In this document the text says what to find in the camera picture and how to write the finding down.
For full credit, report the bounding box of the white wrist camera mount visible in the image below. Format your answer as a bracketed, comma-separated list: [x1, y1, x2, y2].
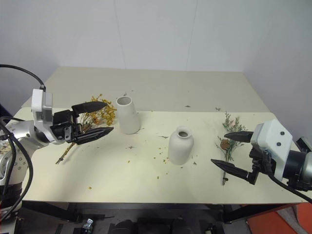
[250, 118, 293, 182]
[31, 88, 61, 145]

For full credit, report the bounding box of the yellow dried flower bunch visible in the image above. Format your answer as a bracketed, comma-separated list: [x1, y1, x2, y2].
[55, 93, 118, 165]

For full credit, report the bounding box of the black table frame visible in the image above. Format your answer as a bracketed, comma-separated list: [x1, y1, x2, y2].
[20, 200, 302, 225]

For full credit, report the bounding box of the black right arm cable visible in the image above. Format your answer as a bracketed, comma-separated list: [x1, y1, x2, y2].
[267, 173, 312, 203]

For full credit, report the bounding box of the orange floor panel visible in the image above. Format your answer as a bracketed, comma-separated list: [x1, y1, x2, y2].
[245, 201, 312, 234]

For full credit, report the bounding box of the tall white slanted vase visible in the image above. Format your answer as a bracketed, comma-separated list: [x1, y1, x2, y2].
[115, 96, 142, 135]

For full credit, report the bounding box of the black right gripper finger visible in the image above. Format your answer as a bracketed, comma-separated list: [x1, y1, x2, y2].
[223, 130, 255, 144]
[210, 158, 259, 186]

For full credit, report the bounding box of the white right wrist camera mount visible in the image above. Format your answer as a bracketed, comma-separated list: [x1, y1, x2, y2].
[250, 118, 293, 182]

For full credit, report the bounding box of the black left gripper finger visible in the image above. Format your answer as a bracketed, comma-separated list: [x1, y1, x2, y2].
[71, 101, 108, 118]
[74, 126, 115, 145]

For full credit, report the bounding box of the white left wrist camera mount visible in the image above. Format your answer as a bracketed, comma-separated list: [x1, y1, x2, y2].
[31, 88, 61, 145]

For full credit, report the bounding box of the white bottle-shaped vase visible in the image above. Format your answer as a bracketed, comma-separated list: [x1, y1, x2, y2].
[168, 126, 195, 166]

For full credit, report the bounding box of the green dried plant sprig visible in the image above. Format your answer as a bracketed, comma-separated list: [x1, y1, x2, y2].
[215, 112, 250, 186]

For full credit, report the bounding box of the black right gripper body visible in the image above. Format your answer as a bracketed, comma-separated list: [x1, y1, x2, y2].
[248, 145, 273, 175]

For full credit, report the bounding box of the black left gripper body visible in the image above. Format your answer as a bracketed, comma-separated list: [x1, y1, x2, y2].
[50, 109, 82, 145]

